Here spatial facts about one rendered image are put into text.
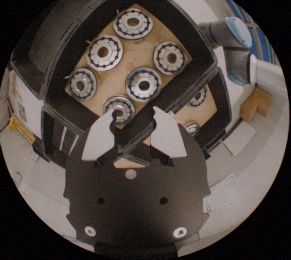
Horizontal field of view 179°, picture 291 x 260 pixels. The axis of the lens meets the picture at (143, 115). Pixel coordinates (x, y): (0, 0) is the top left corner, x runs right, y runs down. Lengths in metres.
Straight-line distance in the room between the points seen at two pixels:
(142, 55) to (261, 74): 0.39
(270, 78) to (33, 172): 3.87
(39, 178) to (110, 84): 3.37
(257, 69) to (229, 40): 0.13
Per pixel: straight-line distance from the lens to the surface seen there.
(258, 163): 3.29
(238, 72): 0.40
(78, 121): 0.29
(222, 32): 0.41
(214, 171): 3.17
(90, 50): 0.27
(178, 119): 0.39
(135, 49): 0.28
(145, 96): 0.27
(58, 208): 3.38
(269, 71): 0.39
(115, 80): 0.29
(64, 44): 0.24
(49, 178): 3.42
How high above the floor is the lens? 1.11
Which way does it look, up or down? 57 degrees down
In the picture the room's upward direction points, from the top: 166 degrees clockwise
